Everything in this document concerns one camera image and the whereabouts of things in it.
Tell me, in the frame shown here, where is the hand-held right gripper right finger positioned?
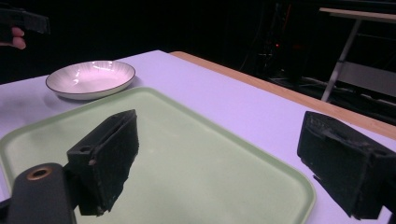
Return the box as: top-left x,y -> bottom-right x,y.
296,110 -> 396,220

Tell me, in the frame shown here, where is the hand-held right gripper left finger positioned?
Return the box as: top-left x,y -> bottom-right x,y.
66,108 -> 140,217

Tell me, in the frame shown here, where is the white dark-rimmed plate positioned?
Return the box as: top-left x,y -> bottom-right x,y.
45,60 -> 136,101

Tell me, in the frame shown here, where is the light green plastic tray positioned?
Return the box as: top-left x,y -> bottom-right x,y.
0,86 -> 317,224

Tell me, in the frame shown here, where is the metal-framed table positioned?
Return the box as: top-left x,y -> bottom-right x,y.
318,7 -> 396,104

